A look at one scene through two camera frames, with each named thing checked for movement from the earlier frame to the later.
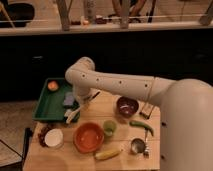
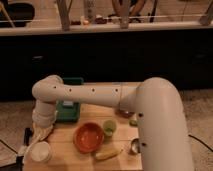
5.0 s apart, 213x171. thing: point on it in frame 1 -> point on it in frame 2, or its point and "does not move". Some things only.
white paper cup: (54, 138) -> (41, 152)
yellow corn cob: (107, 154) does not move
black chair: (20, 14) does not move
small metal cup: (137, 145) does not move
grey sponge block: (68, 99) does not move
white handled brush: (73, 115) -> (22, 149)
